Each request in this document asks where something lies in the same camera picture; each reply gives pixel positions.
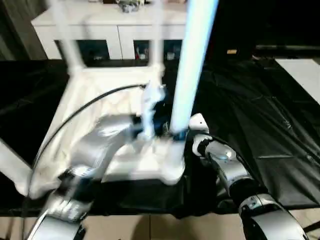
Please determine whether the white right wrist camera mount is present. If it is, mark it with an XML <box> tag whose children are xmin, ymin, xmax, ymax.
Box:
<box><xmin>188</xmin><ymin>112</ymin><xmax>211</xmax><ymax>156</ymax></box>

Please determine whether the white flat board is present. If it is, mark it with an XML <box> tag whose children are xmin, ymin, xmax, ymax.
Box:
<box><xmin>274</xmin><ymin>57</ymin><xmax>320</xmax><ymax>101</ymax></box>

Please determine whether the black work mat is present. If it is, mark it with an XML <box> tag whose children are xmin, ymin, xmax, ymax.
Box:
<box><xmin>0</xmin><ymin>58</ymin><xmax>320</xmax><ymax>218</ymax></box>

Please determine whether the white cabinet with glass doors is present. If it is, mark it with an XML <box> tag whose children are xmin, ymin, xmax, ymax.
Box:
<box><xmin>31</xmin><ymin>7</ymin><xmax>191</xmax><ymax>61</ymax></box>

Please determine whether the white plastic table top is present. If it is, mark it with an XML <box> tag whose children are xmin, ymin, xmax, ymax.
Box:
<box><xmin>13</xmin><ymin>64</ymin><xmax>187</xmax><ymax>200</ymax></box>

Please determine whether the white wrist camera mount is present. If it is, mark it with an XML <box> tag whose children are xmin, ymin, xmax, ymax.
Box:
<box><xmin>139</xmin><ymin>82</ymin><xmax>167</xmax><ymax>141</ymax></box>
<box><xmin>188</xmin><ymin>112</ymin><xmax>211</xmax><ymax>156</ymax></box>

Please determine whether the grey curtain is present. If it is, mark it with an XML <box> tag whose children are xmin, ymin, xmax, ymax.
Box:
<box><xmin>0</xmin><ymin>0</ymin><xmax>46</xmax><ymax>61</ymax></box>

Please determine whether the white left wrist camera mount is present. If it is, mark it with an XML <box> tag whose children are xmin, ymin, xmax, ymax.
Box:
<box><xmin>139</xmin><ymin>82</ymin><xmax>167</xmax><ymax>141</ymax></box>

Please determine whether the black folding stand leg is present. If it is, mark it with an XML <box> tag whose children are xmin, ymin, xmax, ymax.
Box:
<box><xmin>303</xmin><ymin>219</ymin><xmax>320</xmax><ymax>232</ymax></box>

